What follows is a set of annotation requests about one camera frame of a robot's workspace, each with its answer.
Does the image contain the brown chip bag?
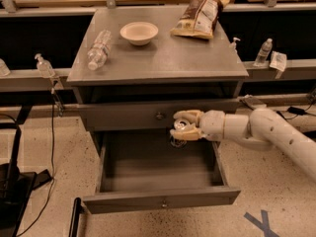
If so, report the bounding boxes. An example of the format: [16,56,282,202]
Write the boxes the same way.
[171,0,229,40]

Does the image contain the small water bottle right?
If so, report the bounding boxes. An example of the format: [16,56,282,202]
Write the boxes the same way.
[254,39,273,66]

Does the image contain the clear plastic water bottle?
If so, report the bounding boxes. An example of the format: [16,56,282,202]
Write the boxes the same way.
[87,30,112,70]

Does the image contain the sanitizer pump bottle left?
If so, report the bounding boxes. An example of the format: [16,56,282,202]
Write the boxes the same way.
[35,53,55,78]

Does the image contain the blue tape cross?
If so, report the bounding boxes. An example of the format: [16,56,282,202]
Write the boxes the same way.
[244,210,279,237]

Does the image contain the closed grey top drawer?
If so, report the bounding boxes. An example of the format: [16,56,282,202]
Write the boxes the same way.
[78,99,238,131]

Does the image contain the dark pepsi can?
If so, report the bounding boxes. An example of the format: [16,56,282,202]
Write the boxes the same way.
[170,118,190,148]

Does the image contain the white paper bowl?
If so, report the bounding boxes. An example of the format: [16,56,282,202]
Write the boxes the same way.
[120,22,159,46]

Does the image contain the black stand base left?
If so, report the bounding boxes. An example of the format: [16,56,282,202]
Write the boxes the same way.
[0,115,53,237]

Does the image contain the black bar front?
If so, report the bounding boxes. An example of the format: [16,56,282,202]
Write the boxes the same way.
[68,197,83,237]

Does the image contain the grey pad on floor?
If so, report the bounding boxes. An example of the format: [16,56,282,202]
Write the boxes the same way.
[241,95,267,110]

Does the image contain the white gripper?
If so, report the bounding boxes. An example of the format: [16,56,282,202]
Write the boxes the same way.
[170,110,225,141]

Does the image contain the black hanging cable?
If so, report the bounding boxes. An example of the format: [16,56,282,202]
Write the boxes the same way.
[16,88,65,237]

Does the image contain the sanitizer pump bottle right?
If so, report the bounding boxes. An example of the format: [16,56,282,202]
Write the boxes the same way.
[229,37,240,53]

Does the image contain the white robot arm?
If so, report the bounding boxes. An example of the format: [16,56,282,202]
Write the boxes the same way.
[170,108,316,181]

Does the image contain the white paper packet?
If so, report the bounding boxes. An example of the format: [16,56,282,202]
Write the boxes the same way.
[270,51,287,72]

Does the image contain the grey drawer cabinet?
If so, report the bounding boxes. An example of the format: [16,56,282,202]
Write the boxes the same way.
[67,6,248,149]

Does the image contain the sanitizer pump bottle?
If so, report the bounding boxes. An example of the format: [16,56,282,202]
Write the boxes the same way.
[35,53,55,78]
[229,37,240,53]

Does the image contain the open grey middle drawer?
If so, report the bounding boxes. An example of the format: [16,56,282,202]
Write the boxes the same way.
[83,129,240,214]

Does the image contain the black power adapter cable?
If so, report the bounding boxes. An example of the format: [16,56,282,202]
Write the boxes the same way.
[276,96,316,120]

